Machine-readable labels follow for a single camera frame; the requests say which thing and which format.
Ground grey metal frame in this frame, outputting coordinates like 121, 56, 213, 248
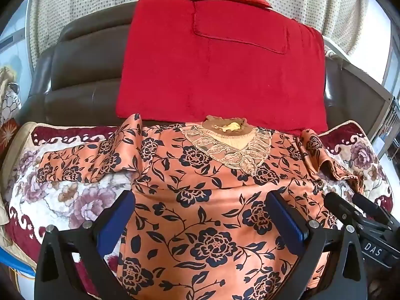
325, 36, 400, 163

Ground orange floral blouse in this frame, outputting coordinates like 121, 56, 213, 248
37, 114, 365, 300

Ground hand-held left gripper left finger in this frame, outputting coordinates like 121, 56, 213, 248
34, 190, 136, 300

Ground red velvet folded garment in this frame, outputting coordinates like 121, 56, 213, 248
115, 0, 329, 132

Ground brown leather sofa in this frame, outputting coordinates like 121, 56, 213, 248
31, 15, 394, 138

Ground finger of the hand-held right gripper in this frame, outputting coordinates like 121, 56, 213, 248
324, 191, 363, 226
352, 193, 391, 222

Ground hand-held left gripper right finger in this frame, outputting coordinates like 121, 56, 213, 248
265, 190, 368, 300

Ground beige quilted cloth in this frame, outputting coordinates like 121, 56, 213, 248
0, 122, 35, 251

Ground white net-patterned object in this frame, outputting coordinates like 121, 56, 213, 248
0, 65, 22, 126

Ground floral plush blanket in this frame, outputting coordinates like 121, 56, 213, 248
6, 120, 394, 291

